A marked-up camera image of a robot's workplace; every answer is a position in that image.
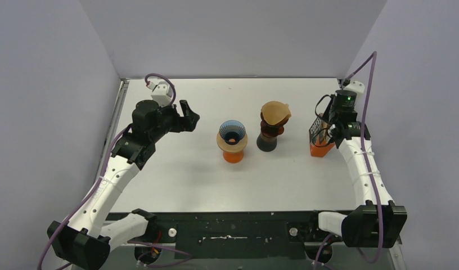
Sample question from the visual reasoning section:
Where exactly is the round wooden ring stand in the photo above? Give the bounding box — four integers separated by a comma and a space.
216, 131, 249, 154

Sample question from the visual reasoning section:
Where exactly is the orange translucent dripper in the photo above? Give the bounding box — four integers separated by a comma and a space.
223, 150, 244, 164

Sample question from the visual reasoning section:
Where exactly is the amber plastic coffee dripper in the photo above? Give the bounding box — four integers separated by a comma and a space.
260, 118, 289, 138

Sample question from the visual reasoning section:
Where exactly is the brown paper coffee filter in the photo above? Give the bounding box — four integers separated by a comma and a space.
261, 101, 291, 125

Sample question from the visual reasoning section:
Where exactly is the orange coffee filter box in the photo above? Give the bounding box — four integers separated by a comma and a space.
309, 113, 335, 158

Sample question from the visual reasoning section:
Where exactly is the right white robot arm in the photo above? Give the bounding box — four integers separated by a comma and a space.
318, 89, 407, 249

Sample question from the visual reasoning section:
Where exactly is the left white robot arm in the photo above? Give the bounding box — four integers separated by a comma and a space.
46, 100, 200, 269

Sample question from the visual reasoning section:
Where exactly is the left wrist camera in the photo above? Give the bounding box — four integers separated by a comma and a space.
146, 82, 176, 107

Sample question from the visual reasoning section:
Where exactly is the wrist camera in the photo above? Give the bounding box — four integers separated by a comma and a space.
146, 82, 176, 107
343, 80, 366, 94

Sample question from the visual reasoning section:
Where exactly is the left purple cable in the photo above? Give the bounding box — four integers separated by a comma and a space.
37, 73, 193, 270

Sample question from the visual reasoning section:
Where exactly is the purple cable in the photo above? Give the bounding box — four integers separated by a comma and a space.
314, 51, 385, 270
37, 73, 193, 270

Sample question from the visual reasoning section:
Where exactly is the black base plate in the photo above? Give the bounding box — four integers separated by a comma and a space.
123, 210, 328, 259

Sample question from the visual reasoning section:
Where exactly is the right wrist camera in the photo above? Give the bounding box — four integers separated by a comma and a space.
343, 80, 366, 94

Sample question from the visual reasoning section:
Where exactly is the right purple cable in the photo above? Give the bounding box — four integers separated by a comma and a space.
314, 51, 385, 270

